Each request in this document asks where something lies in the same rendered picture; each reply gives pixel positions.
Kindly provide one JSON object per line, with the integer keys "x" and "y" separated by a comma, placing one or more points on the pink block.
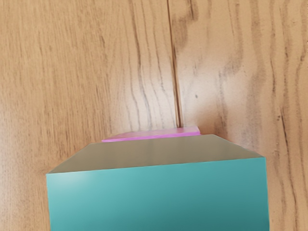
{"x": 168, "y": 133}

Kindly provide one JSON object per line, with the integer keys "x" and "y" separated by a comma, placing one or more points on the teal block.
{"x": 156, "y": 192}

